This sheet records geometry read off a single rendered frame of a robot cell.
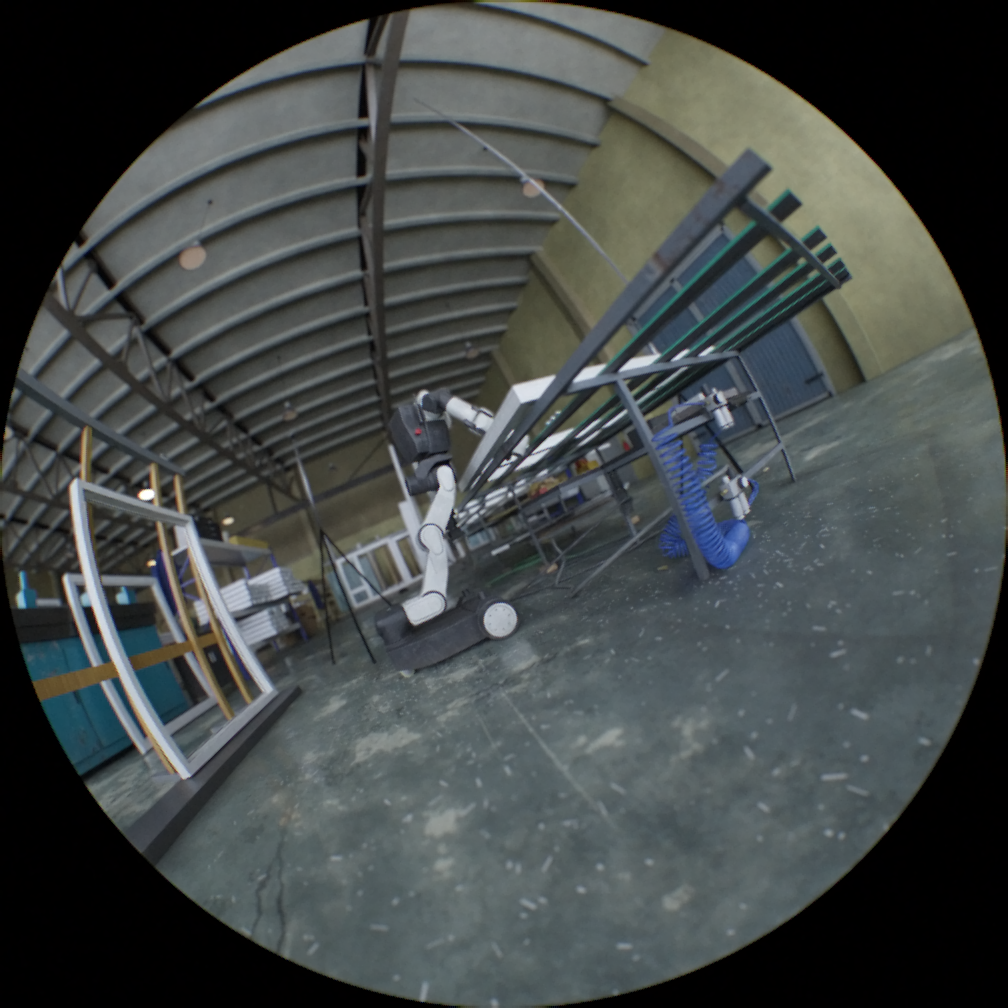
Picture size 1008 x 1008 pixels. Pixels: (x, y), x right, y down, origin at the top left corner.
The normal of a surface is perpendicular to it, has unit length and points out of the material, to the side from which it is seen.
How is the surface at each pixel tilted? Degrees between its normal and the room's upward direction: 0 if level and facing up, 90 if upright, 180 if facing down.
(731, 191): 90
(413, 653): 90
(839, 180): 90
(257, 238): 180
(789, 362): 90
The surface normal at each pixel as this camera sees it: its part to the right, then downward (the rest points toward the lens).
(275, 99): 0.42, 0.91
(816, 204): -0.87, 0.38
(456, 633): 0.34, -0.22
